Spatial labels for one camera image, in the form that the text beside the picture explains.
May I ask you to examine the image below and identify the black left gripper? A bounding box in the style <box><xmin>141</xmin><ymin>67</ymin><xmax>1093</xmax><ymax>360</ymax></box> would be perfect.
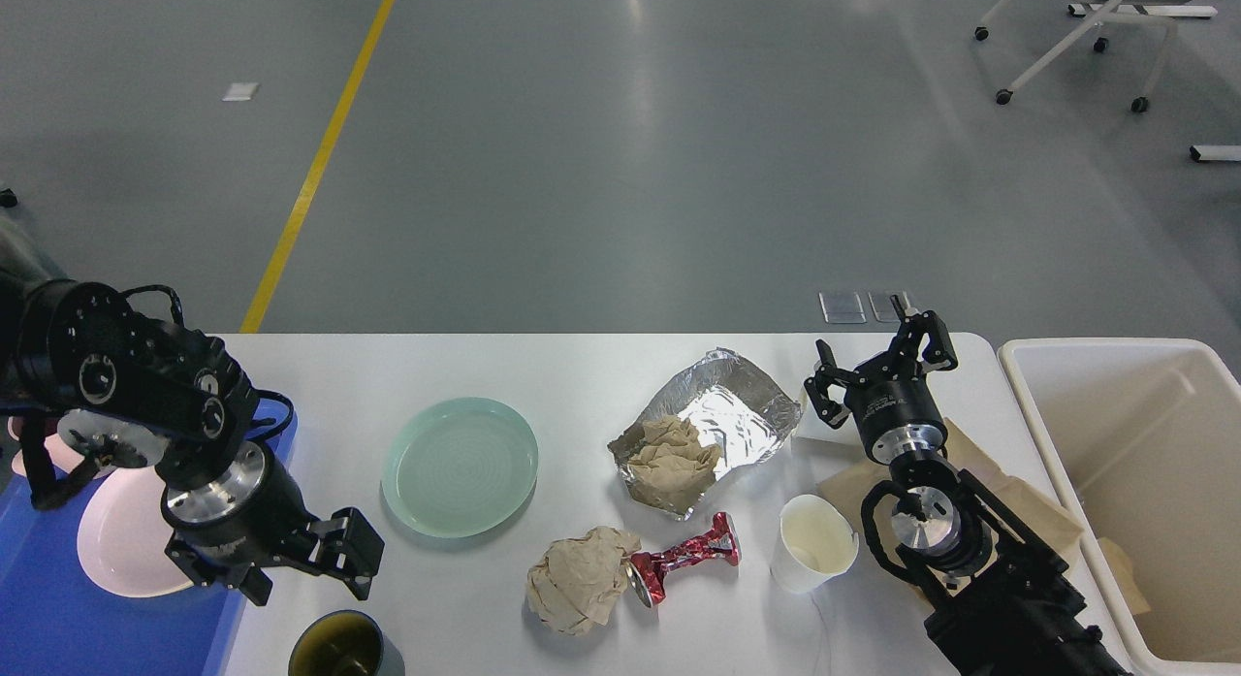
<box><xmin>161</xmin><ymin>442</ymin><xmax>385</xmax><ymax>607</ymax></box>

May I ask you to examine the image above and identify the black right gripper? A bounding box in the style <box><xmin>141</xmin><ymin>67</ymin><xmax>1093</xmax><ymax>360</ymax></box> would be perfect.
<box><xmin>804</xmin><ymin>293</ymin><xmax>959</xmax><ymax>466</ymax></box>

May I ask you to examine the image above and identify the dark teal mug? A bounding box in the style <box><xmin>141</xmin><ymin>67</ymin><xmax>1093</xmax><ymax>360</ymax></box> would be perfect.
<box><xmin>287</xmin><ymin>610</ymin><xmax>406</xmax><ymax>675</ymax></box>

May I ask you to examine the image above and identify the light green plate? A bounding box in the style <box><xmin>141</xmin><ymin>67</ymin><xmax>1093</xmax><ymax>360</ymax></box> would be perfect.
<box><xmin>381</xmin><ymin>397</ymin><xmax>540</xmax><ymax>540</ymax></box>

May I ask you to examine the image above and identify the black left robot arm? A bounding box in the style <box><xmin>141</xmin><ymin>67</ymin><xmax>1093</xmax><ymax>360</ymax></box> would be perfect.
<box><xmin>2</xmin><ymin>273</ymin><xmax>383</xmax><ymax>607</ymax></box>

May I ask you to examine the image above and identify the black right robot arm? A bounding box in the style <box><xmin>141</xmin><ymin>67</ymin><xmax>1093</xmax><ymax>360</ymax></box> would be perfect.
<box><xmin>804</xmin><ymin>293</ymin><xmax>1123</xmax><ymax>675</ymax></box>

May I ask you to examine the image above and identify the right floor socket plate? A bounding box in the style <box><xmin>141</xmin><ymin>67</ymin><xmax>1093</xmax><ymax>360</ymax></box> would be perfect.
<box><xmin>867</xmin><ymin>290</ymin><xmax>917</xmax><ymax>322</ymax></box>

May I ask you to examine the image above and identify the floor socket plate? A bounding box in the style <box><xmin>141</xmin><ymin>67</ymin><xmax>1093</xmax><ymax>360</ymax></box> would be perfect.
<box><xmin>818</xmin><ymin>291</ymin><xmax>867</xmax><ymax>324</ymax></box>
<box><xmin>867</xmin><ymin>290</ymin><xmax>917</xmax><ymax>322</ymax></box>

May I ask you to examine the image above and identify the lying white paper cup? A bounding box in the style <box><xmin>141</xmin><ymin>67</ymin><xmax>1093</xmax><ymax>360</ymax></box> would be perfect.
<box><xmin>795</xmin><ymin>386</ymin><xmax>862</xmax><ymax>449</ymax></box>

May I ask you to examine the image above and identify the left floor socket plate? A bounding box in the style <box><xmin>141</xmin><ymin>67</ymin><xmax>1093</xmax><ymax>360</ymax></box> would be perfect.
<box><xmin>818</xmin><ymin>291</ymin><xmax>867</xmax><ymax>324</ymax></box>

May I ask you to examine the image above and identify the pink plate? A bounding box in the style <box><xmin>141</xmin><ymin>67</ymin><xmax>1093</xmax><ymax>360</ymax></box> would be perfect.
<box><xmin>77</xmin><ymin>468</ymin><xmax>192</xmax><ymax>599</ymax></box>

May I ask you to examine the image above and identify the upright white paper cup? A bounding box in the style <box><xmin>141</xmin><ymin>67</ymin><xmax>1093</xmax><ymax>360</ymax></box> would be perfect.
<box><xmin>771</xmin><ymin>494</ymin><xmax>859</xmax><ymax>594</ymax></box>

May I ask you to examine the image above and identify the brown paper bag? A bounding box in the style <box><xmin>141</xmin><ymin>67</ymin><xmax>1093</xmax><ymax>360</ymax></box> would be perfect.
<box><xmin>818</xmin><ymin>419</ymin><xmax>1083</xmax><ymax>564</ymax></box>

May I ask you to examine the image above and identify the aluminium foil tray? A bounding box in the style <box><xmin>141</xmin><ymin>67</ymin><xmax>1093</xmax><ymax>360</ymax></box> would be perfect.
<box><xmin>608</xmin><ymin>349</ymin><xmax>803</xmax><ymax>520</ymax></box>

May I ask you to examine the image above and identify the crumpled brown paper in foil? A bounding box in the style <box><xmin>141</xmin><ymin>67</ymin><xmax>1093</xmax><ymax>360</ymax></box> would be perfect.
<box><xmin>625</xmin><ymin>416</ymin><xmax>722</xmax><ymax>517</ymax></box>

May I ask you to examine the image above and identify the blue plastic tray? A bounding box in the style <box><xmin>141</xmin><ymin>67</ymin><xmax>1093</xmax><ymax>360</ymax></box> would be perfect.
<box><xmin>0</xmin><ymin>397</ymin><xmax>298</xmax><ymax>676</ymax></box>

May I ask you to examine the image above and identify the pink mug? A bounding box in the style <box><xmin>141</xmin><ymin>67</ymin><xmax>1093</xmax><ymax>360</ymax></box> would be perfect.
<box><xmin>10</xmin><ymin>418</ymin><xmax>83</xmax><ymax>478</ymax></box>

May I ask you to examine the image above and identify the white plastic bin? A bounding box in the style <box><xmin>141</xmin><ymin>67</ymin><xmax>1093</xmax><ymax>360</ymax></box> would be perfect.
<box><xmin>999</xmin><ymin>337</ymin><xmax>1240</xmax><ymax>675</ymax></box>

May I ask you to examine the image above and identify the brown paper scrap in bin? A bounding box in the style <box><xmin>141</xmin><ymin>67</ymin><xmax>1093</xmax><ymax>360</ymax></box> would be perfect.
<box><xmin>1098</xmin><ymin>537</ymin><xmax>1152</xmax><ymax>616</ymax></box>

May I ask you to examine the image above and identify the crumpled brown paper ball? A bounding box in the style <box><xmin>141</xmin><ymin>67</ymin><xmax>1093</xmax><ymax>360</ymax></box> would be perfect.
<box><xmin>525</xmin><ymin>526</ymin><xmax>640</xmax><ymax>636</ymax></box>

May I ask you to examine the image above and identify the crushed red can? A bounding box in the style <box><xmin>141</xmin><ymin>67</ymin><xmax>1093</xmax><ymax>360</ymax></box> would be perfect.
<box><xmin>623</xmin><ymin>511</ymin><xmax>742</xmax><ymax>609</ymax></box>

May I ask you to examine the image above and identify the person in jeans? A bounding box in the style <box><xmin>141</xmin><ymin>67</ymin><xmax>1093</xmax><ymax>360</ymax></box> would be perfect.
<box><xmin>1</xmin><ymin>182</ymin><xmax>68</xmax><ymax>288</ymax></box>

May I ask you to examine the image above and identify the white bar on floor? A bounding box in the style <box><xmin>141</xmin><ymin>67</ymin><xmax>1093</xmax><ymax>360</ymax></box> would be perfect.
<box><xmin>1189</xmin><ymin>143</ymin><xmax>1241</xmax><ymax>162</ymax></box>

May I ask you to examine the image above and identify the white rolling chair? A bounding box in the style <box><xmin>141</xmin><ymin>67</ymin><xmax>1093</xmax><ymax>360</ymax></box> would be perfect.
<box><xmin>994</xmin><ymin>0</ymin><xmax>1217</xmax><ymax>113</ymax></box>

